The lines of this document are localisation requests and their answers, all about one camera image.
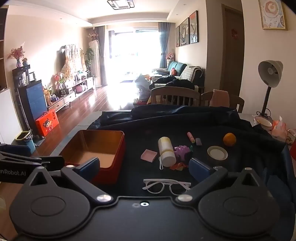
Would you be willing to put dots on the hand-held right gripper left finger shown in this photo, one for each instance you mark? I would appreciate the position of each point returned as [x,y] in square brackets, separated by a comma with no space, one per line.
[89,167]

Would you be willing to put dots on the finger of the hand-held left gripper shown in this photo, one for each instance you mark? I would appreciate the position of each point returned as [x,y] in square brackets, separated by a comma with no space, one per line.
[13,150]
[53,161]

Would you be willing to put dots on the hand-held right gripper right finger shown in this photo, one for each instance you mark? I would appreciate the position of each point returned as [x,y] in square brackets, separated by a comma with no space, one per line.
[199,170]

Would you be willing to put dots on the grey tape roll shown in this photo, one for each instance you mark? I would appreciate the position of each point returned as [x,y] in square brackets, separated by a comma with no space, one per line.
[216,162]

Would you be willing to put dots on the red tin box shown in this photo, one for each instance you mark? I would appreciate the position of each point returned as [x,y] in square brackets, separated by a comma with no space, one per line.
[92,148]

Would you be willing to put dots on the purple spiky toy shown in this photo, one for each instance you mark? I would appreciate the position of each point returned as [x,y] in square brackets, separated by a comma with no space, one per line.
[181,153]

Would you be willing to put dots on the white bottle yellow label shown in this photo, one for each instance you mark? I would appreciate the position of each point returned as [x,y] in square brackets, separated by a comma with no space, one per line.
[165,150]

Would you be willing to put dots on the orange fruit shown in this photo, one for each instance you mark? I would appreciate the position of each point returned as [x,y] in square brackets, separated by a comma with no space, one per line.
[229,139]

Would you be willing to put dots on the teal trash bin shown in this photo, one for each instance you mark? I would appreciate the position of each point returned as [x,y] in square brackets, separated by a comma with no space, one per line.
[25,142]

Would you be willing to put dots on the red candy wrapper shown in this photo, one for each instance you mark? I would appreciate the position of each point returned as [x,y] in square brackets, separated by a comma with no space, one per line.
[179,166]

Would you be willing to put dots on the purple block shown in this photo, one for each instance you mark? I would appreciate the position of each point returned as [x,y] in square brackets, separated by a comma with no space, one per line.
[198,141]

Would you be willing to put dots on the pink cylinder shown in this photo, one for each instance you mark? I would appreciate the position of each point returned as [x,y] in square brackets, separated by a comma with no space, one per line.
[191,137]

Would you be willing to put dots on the white cabinet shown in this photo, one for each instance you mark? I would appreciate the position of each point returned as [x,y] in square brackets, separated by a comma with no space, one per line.
[9,115]

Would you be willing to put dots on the white eyeglasses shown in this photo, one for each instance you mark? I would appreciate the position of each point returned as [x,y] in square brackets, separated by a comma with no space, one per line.
[166,181]

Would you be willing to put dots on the red gift box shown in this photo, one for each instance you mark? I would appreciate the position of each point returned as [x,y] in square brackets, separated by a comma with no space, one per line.
[47,122]

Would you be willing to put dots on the white elastic loop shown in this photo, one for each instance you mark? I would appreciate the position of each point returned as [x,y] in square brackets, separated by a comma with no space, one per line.
[160,163]

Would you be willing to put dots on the pink square pad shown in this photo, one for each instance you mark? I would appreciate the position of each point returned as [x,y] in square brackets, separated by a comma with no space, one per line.
[149,155]

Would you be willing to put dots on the blue panel black stand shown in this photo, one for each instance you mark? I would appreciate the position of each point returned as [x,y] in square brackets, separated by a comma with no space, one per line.
[34,102]

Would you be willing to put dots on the dark blue cloth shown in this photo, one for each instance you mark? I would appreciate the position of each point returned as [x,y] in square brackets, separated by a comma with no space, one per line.
[138,129]

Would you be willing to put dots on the wooden tv stand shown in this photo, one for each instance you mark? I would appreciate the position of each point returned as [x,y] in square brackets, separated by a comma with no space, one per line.
[69,97]

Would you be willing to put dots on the pink cloth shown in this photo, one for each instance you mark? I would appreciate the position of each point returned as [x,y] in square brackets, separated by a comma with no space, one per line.
[220,98]

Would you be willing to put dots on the wooden slatted chair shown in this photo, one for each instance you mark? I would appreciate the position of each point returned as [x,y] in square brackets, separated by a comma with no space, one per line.
[175,96]

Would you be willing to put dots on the black jacket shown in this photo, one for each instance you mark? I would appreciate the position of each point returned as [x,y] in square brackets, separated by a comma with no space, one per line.
[178,83]

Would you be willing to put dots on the orange snack packet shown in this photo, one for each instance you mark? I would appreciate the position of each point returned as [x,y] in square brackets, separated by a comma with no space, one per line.
[279,128]

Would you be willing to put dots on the pink flower vase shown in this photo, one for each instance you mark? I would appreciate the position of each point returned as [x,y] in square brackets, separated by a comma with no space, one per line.
[16,54]

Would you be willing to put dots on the white sofa blanket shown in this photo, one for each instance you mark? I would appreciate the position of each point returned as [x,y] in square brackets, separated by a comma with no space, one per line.
[188,73]

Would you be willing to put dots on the orange cushion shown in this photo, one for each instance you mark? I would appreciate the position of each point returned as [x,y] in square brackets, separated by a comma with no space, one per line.
[174,71]

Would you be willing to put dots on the white standing air conditioner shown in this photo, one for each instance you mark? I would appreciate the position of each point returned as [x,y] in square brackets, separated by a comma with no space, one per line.
[95,62]

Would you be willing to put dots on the cloth covered television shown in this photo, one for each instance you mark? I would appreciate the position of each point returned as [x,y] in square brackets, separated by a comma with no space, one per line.
[71,58]

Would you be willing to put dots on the dark green sofa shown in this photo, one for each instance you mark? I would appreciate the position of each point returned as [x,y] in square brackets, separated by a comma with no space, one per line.
[178,66]

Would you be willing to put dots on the green potted plant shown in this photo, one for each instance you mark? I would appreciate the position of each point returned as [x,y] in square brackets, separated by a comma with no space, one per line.
[90,58]

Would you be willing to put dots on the grey curtain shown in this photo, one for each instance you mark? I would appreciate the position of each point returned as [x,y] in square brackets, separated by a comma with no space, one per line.
[101,58]

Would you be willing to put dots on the brown door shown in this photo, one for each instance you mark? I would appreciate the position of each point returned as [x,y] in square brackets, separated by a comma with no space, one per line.
[232,58]

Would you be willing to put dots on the stuffed toy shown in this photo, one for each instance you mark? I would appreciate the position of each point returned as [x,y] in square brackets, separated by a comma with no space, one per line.
[170,56]

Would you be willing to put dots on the grey desk lamp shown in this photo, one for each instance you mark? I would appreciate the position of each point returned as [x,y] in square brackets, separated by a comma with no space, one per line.
[270,71]

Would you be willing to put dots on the blue curtain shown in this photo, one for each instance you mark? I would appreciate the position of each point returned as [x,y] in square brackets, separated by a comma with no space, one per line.
[164,41]

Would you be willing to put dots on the square ceiling light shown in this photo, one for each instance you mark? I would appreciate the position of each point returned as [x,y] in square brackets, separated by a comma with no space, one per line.
[120,3]

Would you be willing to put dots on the gold framed wall picture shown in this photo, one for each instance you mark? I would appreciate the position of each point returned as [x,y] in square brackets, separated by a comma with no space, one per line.
[272,14]

